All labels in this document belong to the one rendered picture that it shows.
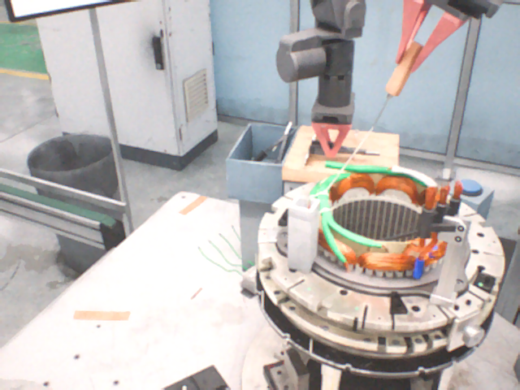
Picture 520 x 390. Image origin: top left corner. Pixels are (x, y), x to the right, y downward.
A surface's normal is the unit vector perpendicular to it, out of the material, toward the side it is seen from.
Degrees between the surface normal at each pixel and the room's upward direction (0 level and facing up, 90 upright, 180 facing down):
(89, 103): 90
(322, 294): 0
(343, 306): 0
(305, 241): 90
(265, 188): 90
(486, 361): 0
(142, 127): 90
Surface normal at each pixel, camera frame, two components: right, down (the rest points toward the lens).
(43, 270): -0.03, -0.85
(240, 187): -0.25, 0.52
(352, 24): 0.46, 0.46
